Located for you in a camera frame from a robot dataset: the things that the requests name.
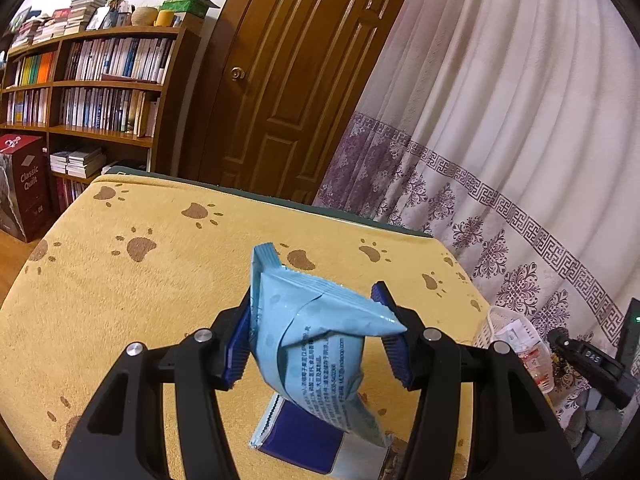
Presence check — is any red quilt box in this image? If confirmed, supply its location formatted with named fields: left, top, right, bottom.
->
left=0, top=134, right=51, bottom=243

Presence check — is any yellow paw print blanket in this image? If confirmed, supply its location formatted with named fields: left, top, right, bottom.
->
left=0, top=174, right=493, bottom=480

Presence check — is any white plastic basket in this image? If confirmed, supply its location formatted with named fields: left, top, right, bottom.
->
left=472, top=306, right=561, bottom=396

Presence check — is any brown snack packet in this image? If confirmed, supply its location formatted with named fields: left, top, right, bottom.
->
left=380, top=435, right=414, bottom=480

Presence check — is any row of purple-spined books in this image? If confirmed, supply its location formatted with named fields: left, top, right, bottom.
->
left=4, top=89, right=51, bottom=126

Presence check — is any clear red print packet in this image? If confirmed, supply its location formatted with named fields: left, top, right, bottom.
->
left=517, top=347, right=556, bottom=392

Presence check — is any light blue snack packet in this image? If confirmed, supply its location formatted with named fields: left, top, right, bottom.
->
left=249, top=242, right=408, bottom=448

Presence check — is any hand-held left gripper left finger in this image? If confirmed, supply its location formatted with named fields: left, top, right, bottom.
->
left=54, top=287, right=253, bottom=480

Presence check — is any stack of magazines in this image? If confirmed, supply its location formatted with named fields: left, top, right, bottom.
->
left=50, top=146, right=106, bottom=179

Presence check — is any brown wooden door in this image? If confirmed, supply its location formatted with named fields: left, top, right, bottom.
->
left=197, top=0, right=423, bottom=206

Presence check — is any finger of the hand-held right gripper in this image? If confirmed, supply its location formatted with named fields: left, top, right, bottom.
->
left=547, top=329, right=581, bottom=362

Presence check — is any row of white-spined books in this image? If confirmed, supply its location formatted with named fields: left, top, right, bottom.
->
left=65, top=37, right=176, bottom=83

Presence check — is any wooden bookcase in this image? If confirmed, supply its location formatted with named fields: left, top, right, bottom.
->
left=0, top=25, right=202, bottom=211

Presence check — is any stack of red-covered books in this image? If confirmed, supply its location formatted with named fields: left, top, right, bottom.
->
left=32, top=7, right=71, bottom=43

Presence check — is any row of colourful books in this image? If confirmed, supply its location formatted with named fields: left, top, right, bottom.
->
left=12, top=52, right=56, bottom=86

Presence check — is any grey cloth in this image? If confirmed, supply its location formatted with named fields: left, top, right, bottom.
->
left=562, top=395, right=628, bottom=466

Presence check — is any green box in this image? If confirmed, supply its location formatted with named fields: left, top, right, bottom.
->
left=160, top=0, right=221, bottom=17

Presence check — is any row of red-spined books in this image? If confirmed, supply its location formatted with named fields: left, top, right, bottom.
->
left=55, top=177, right=89, bottom=211

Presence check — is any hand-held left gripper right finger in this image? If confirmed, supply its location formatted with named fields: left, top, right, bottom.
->
left=370, top=281, right=583, bottom=480

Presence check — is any row of pale-spined books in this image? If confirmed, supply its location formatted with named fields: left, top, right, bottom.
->
left=60, top=87, right=161, bottom=137

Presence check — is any low stack of books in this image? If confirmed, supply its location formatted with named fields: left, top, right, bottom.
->
left=10, top=17, right=41, bottom=51

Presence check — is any white and purple curtain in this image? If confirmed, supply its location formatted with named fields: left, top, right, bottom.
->
left=312, top=0, right=640, bottom=426

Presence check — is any navy banded snack packet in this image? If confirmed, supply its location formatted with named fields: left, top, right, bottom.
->
left=248, top=392, right=396, bottom=480

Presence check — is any tall stack of books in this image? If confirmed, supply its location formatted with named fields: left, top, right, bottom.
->
left=65, top=0, right=108, bottom=36

